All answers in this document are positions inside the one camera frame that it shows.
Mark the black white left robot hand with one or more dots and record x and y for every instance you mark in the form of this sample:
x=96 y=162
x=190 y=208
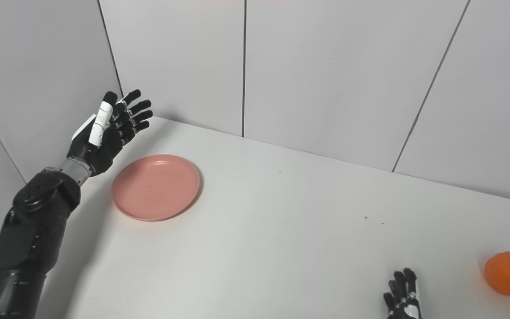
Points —
x=106 y=148

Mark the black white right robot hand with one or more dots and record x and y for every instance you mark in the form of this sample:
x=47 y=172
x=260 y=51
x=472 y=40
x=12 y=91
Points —
x=401 y=305

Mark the pink round plate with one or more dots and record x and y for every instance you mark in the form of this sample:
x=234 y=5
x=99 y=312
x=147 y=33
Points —
x=155 y=187

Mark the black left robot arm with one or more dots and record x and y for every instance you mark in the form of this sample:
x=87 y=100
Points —
x=29 y=239

